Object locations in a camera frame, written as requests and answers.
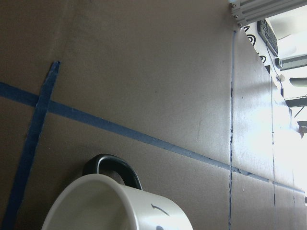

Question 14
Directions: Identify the white smiley mug black handle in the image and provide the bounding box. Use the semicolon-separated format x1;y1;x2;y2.
42;154;192;230

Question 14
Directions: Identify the aluminium frame post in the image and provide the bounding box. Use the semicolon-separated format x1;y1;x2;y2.
229;0;307;27

